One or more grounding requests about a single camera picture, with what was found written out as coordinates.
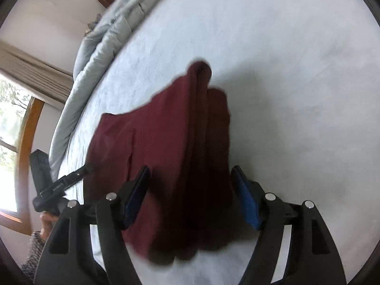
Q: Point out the maroon pants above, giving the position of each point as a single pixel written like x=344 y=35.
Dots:
x=166 y=130

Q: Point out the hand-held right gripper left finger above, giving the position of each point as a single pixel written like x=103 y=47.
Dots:
x=136 y=196

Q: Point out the light grey comforter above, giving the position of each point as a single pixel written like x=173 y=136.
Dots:
x=98 y=50

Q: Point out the wooden window frame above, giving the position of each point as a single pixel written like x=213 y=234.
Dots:
x=28 y=130

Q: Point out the beige curtain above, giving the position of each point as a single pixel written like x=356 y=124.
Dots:
x=35 y=74

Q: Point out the person's left forearm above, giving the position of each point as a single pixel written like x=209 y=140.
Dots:
x=34 y=255

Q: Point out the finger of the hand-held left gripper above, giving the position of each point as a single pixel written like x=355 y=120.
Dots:
x=74 y=176

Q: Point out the white bed sheet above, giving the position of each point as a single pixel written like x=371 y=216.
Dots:
x=282 y=80

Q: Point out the person's left hand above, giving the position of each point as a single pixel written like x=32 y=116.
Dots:
x=49 y=222

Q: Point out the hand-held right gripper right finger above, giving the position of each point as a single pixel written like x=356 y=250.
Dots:
x=248 y=202

